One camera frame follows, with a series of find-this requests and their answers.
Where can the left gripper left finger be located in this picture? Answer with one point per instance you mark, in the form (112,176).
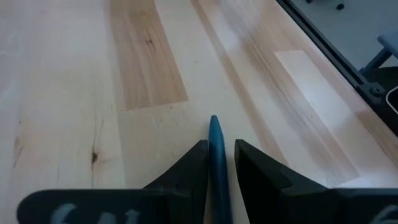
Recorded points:
(109,208)

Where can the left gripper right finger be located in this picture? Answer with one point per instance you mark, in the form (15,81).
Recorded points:
(311,208)

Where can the blue pen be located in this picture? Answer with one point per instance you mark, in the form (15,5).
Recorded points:
(219,168)

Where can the grey-blue stool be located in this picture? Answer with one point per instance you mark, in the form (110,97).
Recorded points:
(390,43)

